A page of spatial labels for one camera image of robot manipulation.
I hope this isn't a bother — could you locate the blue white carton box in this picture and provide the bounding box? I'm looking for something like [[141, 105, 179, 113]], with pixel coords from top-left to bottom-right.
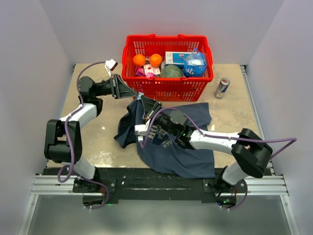
[[162, 51, 191, 69]]

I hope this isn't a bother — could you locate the aluminium extrusion rail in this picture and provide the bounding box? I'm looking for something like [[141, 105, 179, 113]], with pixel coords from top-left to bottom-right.
[[31, 175, 289, 196]]

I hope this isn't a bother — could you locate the silver blue energy drink can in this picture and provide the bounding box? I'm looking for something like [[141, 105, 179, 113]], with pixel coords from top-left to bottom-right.
[[214, 78, 230, 99]]

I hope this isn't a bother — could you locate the right orange fruit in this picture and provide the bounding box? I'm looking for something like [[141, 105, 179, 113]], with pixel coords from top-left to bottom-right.
[[149, 53, 163, 68]]

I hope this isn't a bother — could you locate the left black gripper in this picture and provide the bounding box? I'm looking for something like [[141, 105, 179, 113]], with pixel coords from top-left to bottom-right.
[[94, 74, 138, 99]]

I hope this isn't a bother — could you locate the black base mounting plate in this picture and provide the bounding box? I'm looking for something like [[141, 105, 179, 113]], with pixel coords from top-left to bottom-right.
[[72, 168, 247, 207]]

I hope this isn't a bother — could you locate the magenta small box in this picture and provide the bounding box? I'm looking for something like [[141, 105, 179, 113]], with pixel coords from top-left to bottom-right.
[[135, 67, 145, 77]]

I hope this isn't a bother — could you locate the green netted melon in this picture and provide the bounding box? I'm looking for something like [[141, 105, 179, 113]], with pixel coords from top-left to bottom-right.
[[160, 65, 183, 78]]

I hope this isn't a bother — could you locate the blue plastic snack bag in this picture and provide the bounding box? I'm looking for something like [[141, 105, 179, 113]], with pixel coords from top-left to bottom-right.
[[183, 48, 207, 78]]

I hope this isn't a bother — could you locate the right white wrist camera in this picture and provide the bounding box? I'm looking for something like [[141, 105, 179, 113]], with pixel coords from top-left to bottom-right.
[[134, 120, 151, 143]]

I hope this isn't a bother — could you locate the left orange fruit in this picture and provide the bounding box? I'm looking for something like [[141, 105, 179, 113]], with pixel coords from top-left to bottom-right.
[[133, 54, 146, 67]]

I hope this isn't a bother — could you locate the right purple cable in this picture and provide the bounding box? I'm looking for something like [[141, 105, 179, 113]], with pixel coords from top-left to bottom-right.
[[140, 107, 297, 211]]

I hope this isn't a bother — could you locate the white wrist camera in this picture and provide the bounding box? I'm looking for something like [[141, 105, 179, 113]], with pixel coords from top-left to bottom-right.
[[105, 59, 118, 71], [134, 120, 151, 143]]

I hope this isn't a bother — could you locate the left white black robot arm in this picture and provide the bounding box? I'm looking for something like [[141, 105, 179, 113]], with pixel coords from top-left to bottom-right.
[[44, 74, 138, 192]]

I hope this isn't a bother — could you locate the purple cable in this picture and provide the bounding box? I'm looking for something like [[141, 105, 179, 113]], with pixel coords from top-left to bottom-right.
[[140, 107, 297, 211], [57, 61, 110, 210]]

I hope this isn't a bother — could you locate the navy blue printed t-shirt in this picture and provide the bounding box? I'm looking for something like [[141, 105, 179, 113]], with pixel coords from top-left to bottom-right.
[[114, 100, 215, 179]]

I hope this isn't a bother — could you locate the red plastic shopping basket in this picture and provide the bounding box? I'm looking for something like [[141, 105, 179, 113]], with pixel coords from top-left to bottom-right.
[[121, 34, 214, 102]]

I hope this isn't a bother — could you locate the pink white small box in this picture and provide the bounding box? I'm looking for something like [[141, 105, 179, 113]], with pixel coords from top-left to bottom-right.
[[143, 64, 160, 75]]

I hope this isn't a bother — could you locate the orange fruit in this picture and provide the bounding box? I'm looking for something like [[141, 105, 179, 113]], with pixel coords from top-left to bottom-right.
[[133, 54, 146, 67], [149, 53, 163, 68]]

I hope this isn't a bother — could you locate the small gold brooch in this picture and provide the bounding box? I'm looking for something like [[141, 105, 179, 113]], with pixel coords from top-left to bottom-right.
[[136, 93, 144, 101]]

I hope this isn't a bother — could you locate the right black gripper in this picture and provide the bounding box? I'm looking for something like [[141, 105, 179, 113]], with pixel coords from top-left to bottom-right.
[[141, 95, 178, 136]]

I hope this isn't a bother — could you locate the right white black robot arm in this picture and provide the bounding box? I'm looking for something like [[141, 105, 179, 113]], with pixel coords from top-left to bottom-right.
[[134, 95, 272, 193]]

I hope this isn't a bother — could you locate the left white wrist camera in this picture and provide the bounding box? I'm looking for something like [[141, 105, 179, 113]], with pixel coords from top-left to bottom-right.
[[105, 59, 118, 71]]

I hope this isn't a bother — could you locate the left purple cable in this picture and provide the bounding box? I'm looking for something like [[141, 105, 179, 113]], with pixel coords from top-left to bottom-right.
[[57, 61, 110, 210]]

